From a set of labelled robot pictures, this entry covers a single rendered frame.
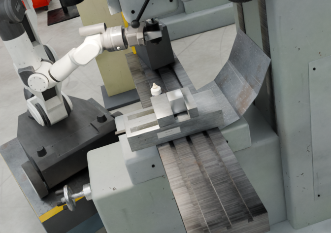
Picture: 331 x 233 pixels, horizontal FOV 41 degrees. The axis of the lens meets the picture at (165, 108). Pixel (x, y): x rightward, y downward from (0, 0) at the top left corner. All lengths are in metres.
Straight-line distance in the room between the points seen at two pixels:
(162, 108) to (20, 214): 1.66
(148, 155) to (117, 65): 1.96
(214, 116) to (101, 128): 0.89
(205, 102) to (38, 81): 0.63
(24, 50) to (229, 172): 0.86
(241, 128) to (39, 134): 1.23
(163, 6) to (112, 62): 2.10
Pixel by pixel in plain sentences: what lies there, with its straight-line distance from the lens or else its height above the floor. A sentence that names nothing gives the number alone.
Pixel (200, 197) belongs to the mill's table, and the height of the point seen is 0.90.
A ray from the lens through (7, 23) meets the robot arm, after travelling 1.67.
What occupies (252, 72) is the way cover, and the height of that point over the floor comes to 0.98.
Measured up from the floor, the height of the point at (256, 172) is 0.56.
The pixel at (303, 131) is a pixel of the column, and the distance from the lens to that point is 1.77.
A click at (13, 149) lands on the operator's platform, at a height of 0.40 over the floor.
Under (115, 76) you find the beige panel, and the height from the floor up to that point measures 0.19.
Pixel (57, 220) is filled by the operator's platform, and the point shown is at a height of 0.32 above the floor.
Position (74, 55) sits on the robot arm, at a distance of 1.63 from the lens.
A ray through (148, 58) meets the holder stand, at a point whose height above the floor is 0.97.
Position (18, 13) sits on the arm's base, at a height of 1.40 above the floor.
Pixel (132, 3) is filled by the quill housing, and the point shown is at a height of 1.39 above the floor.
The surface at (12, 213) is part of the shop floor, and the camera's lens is 3.04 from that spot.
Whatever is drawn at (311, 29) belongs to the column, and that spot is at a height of 1.17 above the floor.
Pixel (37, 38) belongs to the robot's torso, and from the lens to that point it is 2.15.
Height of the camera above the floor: 1.87
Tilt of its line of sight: 34 degrees down
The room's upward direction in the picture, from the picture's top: 15 degrees counter-clockwise
